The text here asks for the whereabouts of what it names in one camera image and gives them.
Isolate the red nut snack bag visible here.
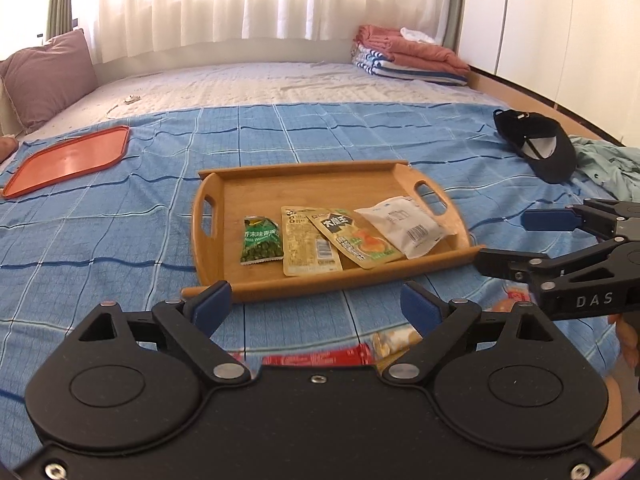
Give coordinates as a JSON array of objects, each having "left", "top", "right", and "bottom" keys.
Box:
[{"left": 259, "top": 326, "right": 422, "bottom": 370}]

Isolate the white snack packet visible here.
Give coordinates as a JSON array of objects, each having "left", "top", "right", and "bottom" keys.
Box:
[{"left": 356, "top": 196, "right": 451, "bottom": 259}]

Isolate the green pea snack bag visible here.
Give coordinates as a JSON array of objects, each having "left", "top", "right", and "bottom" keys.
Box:
[{"left": 240, "top": 216, "right": 284, "bottom": 266}]

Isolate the yellow orange snack packet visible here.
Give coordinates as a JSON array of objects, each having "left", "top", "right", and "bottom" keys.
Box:
[{"left": 307, "top": 208, "right": 404, "bottom": 270}]

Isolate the red snack bar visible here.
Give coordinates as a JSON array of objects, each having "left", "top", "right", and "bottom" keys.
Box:
[{"left": 491, "top": 285, "right": 532, "bottom": 312}]

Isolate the person right hand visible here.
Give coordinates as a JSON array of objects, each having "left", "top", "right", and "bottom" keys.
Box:
[{"left": 608, "top": 314, "right": 639, "bottom": 370}]

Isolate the teal cloth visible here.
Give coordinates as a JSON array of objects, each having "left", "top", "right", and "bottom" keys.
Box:
[{"left": 570, "top": 136, "right": 640, "bottom": 202}]

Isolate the black cap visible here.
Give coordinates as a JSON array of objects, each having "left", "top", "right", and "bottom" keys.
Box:
[{"left": 494, "top": 110, "right": 577, "bottom": 184}]

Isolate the wooden serving tray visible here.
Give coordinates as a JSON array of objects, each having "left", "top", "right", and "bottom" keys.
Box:
[{"left": 182, "top": 160, "right": 480, "bottom": 304}]

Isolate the orange plastic tray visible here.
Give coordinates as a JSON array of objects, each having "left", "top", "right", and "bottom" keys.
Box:
[{"left": 1, "top": 126, "right": 130, "bottom": 198}]

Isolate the folded clothes stack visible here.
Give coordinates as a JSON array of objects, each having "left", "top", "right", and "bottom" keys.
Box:
[{"left": 352, "top": 25, "right": 470, "bottom": 87}]

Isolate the mauve pillow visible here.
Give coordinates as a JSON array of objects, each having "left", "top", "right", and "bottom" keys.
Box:
[{"left": 1, "top": 28, "right": 98, "bottom": 133}]

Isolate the white curtain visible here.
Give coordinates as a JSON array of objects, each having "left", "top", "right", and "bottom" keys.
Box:
[{"left": 46, "top": 0, "right": 462, "bottom": 63}]

